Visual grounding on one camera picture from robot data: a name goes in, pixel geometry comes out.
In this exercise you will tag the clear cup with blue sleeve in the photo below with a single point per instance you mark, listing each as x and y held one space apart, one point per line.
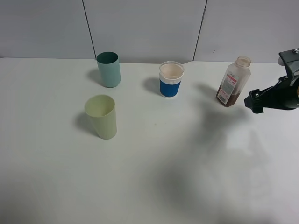
170 76

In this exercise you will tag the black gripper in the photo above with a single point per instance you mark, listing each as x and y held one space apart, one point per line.
284 96

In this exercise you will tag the clear plastic drink bottle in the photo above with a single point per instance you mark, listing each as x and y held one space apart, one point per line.
234 80

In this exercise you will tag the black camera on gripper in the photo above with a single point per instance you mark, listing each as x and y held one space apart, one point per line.
290 61

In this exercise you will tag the light green plastic cup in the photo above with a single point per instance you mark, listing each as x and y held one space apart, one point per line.
101 111

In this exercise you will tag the teal plastic cup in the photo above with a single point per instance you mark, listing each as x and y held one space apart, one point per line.
109 69

